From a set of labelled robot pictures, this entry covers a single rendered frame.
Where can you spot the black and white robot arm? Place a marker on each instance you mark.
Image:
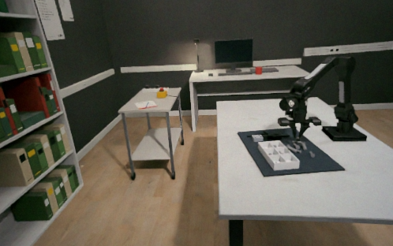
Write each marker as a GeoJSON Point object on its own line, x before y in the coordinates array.
{"type": "Point", "coordinates": [343, 110]}

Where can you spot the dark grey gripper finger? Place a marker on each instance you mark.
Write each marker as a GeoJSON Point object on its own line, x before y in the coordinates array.
{"type": "Point", "coordinates": [302, 130]}
{"type": "Point", "coordinates": [294, 131]}

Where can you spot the white mounting block with black holes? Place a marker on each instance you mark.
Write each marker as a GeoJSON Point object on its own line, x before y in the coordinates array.
{"type": "Point", "coordinates": [257, 138]}

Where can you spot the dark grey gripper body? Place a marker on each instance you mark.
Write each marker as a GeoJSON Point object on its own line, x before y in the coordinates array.
{"type": "Point", "coordinates": [299, 117]}

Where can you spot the white divided parts tray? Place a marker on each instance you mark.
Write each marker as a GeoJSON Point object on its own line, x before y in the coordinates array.
{"type": "Point", "coordinates": [284, 161]}

